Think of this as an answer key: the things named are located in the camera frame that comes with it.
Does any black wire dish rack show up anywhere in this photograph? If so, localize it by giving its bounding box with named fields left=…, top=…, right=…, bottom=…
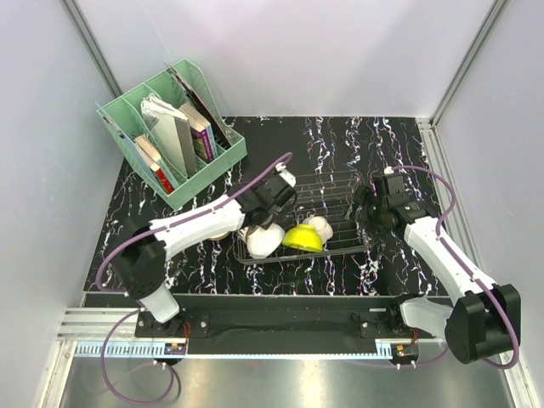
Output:
left=233, top=170, right=376, bottom=264

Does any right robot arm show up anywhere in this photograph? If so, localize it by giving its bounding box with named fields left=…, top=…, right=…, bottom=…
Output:
left=346, top=167, right=521, bottom=370

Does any green file organizer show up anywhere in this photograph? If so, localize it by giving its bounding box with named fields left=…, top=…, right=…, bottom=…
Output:
left=97, top=59, right=247, bottom=210

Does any red book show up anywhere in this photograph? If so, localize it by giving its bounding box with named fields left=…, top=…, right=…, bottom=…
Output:
left=152, top=167, right=174, bottom=194

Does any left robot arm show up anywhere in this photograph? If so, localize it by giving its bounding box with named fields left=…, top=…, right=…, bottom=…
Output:
left=109, top=165, right=297, bottom=337

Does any beige bowl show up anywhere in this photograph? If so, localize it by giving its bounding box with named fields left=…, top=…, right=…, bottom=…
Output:
left=209, top=231, right=231, bottom=241

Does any white ribbed bowl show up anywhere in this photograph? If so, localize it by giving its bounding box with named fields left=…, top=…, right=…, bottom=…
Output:
left=246, top=224, right=285, bottom=259

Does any white crumpled paper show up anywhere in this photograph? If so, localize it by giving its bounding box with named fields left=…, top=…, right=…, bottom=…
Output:
left=140, top=94, right=171, bottom=128

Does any purple book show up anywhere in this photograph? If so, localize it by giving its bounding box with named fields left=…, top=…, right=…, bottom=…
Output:
left=178, top=102, right=218, bottom=163

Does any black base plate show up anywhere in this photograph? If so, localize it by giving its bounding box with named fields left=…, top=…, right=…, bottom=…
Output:
left=133, top=292, right=443, bottom=341

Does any yellow bowl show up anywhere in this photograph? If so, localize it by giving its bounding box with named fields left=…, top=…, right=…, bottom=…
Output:
left=282, top=224, right=323, bottom=252

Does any aluminium frame rail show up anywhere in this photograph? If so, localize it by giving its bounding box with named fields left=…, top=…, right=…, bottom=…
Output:
left=416, top=117, right=482, bottom=268

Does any white flower-shaped bowl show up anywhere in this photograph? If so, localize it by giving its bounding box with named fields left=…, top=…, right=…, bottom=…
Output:
left=303, top=216, right=333, bottom=247

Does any grey book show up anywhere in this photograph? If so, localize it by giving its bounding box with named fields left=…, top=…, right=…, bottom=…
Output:
left=152, top=111, right=198, bottom=179

